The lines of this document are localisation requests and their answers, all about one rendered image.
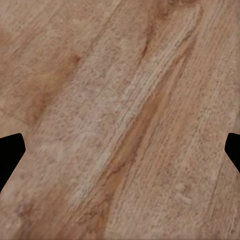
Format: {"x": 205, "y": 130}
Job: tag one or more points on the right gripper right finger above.
{"x": 232, "y": 149}

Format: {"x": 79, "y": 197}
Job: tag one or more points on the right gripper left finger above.
{"x": 12, "y": 148}

